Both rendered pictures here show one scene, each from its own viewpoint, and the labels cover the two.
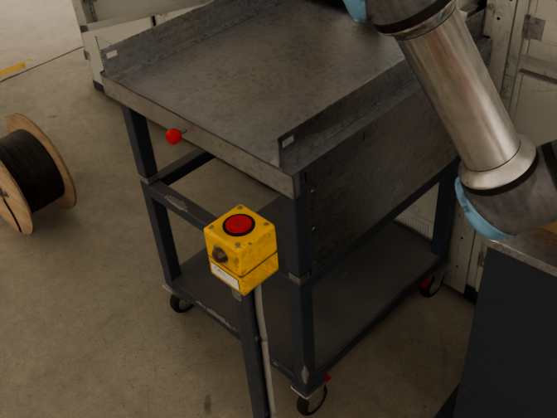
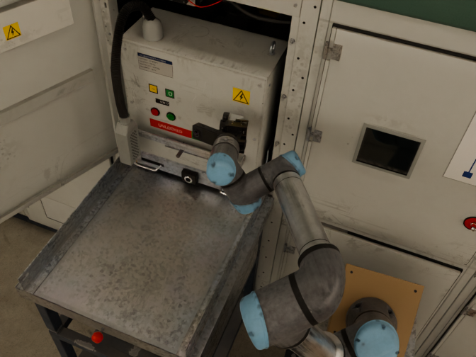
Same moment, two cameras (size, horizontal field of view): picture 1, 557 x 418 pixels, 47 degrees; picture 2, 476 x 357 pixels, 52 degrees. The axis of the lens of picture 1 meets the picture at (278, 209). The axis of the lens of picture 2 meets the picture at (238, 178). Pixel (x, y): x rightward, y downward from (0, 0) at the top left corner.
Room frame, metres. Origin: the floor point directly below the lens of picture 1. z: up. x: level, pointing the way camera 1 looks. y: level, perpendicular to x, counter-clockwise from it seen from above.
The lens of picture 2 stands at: (0.38, 0.18, 2.22)
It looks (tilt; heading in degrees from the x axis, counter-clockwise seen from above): 47 degrees down; 331
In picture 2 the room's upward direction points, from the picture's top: 4 degrees clockwise
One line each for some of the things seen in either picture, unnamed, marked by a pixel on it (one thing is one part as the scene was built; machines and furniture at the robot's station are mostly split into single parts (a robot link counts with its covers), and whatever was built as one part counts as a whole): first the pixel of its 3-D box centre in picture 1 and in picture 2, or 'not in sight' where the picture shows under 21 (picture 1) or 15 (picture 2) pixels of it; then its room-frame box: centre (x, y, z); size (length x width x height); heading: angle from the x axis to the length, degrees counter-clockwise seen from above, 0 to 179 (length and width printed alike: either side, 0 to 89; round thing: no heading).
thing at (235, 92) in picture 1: (296, 66); (156, 243); (1.37, -0.07, 0.82); 0.68 x 0.62 x 0.06; 133
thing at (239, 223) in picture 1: (239, 226); not in sight; (0.73, 0.06, 0.90); 0.04 x 0.04 x 0.02
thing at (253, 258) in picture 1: (241, 249); not in sight; (0.73, 0.06, 0.85); 0.08 x 0.08 x 0.10; 43
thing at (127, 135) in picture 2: not in sight; (128, 139); (1.67, -0.09, 1.04); 0.08 x 0.05 x 0.17; 133
